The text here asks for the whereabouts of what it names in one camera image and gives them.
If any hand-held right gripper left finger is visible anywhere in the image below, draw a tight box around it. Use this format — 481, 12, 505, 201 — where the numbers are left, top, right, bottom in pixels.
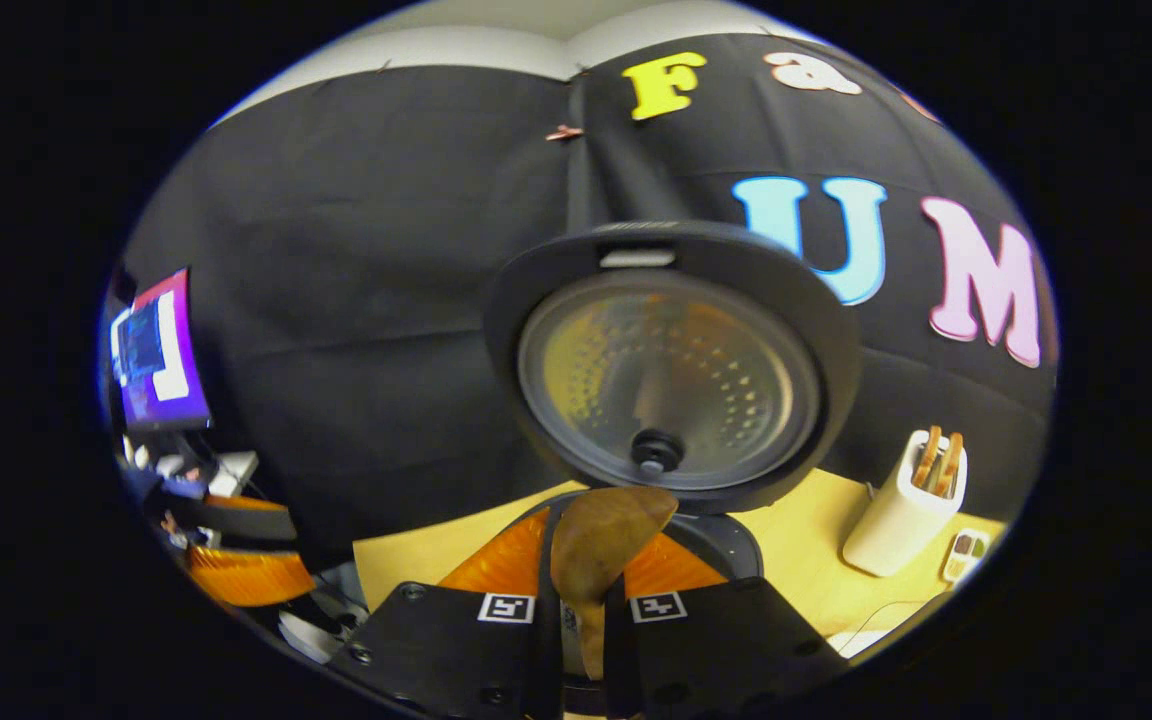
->
331, 507, 562, 720

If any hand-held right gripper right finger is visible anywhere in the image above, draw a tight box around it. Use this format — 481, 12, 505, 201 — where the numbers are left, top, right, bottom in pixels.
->
604, 530, 852, 720

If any wooden spoon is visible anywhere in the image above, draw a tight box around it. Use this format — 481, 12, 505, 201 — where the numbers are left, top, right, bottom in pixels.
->
550, 486, 679, 681

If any dark blue rice cooker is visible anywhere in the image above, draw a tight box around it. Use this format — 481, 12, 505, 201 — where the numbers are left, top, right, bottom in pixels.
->
483, 221, 862, 581

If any computer monitor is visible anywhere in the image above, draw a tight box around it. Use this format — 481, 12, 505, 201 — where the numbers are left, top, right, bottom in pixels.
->
111, 267, 212, 433

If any black backdrop cloth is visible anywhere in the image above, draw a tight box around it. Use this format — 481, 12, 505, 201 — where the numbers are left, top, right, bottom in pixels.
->
121, 33, 1059, 571

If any white toaster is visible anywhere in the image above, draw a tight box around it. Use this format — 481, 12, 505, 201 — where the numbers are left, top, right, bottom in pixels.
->
843, 430, 967, 578

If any white divided dish of beans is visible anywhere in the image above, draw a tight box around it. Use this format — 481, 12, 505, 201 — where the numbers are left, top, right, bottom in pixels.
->
941, 528, 992, 584

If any toasted bread slice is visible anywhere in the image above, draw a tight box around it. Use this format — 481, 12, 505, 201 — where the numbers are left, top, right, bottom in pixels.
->
913, 425, 943, 489
936, 432, 964, 498

